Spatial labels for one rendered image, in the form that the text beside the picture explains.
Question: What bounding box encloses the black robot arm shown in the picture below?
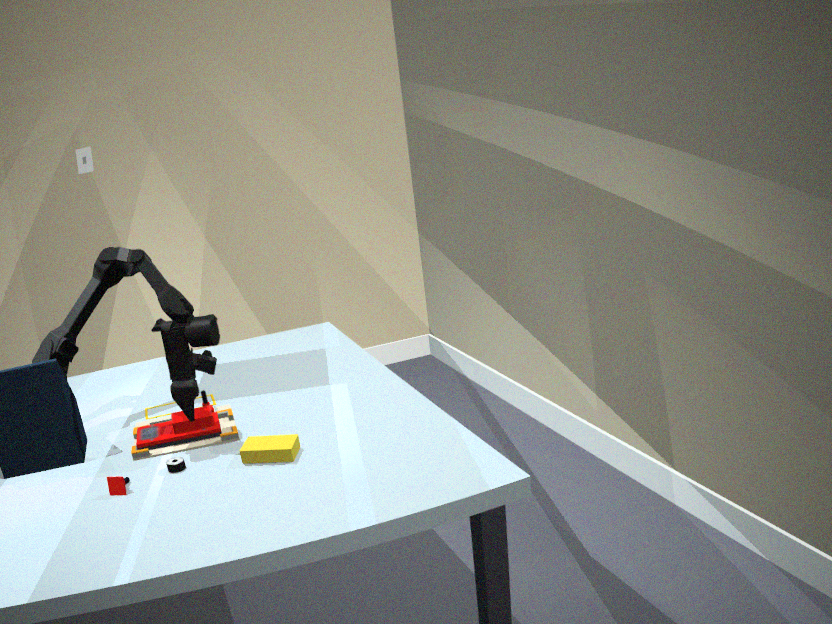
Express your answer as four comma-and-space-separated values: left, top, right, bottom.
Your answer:
32, 247, 220, 380

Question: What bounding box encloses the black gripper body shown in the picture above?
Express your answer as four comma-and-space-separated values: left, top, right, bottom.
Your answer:
165, 346, 200, 399

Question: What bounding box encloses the yellow rectangular block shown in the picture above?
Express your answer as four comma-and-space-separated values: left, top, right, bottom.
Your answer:
240, 434, 301, 464

